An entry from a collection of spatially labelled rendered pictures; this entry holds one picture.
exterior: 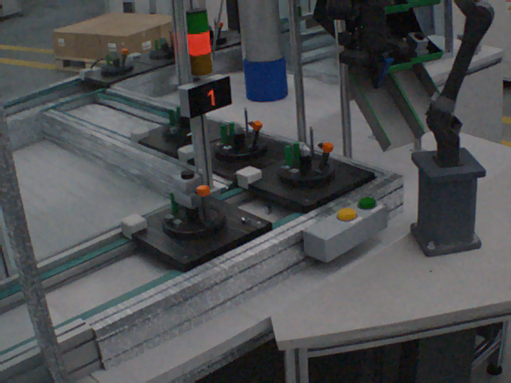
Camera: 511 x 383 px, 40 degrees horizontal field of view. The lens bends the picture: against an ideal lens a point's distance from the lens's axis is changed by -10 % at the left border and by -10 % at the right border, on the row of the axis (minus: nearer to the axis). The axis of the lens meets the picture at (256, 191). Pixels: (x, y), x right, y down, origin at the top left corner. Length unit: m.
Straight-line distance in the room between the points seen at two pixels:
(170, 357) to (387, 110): 0.94
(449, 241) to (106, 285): 0.77
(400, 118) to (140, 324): 0.95
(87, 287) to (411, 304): 0.68
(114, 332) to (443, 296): 0.68
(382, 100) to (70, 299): 0.99
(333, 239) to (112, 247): 0.48
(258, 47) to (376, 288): 1.33
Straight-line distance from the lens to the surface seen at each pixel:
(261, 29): 2.71
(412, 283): 1.63
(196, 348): 1.47
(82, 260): 1.66
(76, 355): 1.41
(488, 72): 3.49
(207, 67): 1.72
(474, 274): 1.67
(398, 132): 2.00
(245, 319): 1.54
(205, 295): 1.52
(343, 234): 1.64
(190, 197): 1.61
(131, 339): 1.45
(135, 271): 1.64
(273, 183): 1.84
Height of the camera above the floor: 1.73
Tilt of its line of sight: 25 degrees down
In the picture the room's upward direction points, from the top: 5 degrees counter-clockwise
